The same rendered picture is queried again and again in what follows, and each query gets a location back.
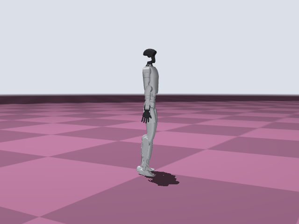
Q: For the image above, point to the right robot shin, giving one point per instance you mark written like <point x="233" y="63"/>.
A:
<point x="146" y="152"/>

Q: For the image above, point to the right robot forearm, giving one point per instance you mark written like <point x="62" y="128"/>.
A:
<point x="147" y="97"/>

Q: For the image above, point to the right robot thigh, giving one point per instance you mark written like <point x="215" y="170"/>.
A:
<point x="151" y="125"/>

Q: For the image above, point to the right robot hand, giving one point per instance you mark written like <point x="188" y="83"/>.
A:
<point x="146" y="115"/>

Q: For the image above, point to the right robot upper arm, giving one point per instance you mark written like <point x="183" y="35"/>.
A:
<point x="146" y="74"/>

